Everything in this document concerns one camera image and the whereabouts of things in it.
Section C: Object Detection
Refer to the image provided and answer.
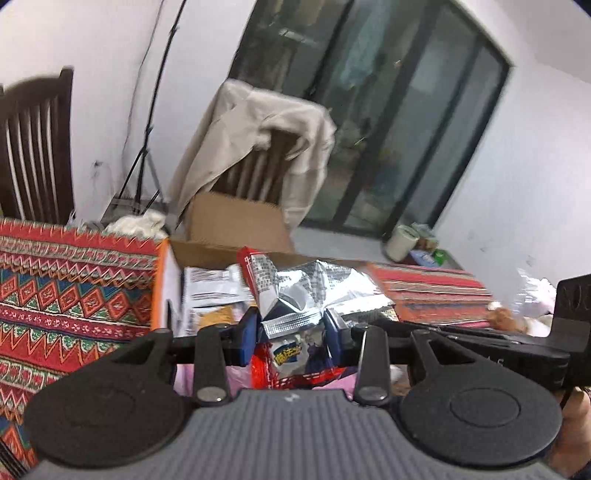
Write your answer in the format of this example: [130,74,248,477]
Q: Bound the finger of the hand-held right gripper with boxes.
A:
[373,318,528,344]

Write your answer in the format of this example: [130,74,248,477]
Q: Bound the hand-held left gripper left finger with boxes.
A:
[108,307,259,408]

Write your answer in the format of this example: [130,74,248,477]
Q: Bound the brown cardboard box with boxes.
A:
[184,191,296,254]

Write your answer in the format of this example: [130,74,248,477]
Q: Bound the black framed glass door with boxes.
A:
[228,0,514,239]

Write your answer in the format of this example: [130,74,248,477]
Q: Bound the pile of snack packets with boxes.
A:
[173,342,407,403]

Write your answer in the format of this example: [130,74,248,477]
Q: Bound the bag of pale buns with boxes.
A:
[488,268,560,336]

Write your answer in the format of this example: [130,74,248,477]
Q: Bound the silver red snack packet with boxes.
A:
[237,246,396,393]

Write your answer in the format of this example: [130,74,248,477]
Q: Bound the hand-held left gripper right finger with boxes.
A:
[323,308,467,408]

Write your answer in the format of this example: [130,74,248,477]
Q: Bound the white ceramic jar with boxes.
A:
[385,224,421,265]

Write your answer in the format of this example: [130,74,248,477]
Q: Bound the beige jacket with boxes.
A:
[168,79,338,230]

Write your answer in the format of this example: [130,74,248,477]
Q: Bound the dark wooden chair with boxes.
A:
[0,68,75,224]

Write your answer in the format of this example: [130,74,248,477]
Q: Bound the colourful small packages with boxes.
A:
[411,223,447,269]

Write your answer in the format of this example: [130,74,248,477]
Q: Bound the studio light on stand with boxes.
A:
[115,0,188,214]

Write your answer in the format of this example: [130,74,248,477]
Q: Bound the white crumpled cloth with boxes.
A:
[104,210,168,241]

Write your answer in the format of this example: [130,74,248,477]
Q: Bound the wooden chair under jacket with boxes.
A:
[212,129,303,205]

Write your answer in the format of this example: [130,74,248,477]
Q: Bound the person's right hand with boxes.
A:
[551,388,591,478]

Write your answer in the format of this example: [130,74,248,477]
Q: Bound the patterned red tablecloth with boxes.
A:
[0,219,492,476]

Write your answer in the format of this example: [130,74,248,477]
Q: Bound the orange cardboard box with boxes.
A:
[151,239,402,337]

